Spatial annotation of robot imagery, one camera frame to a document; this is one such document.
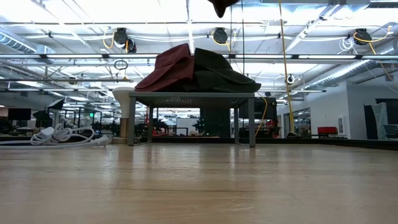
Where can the dark green cap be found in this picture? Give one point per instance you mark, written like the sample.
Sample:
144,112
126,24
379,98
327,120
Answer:
230,76
211,59
242,87

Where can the grey perforated metal stand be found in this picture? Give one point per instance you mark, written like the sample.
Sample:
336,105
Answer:
191,95

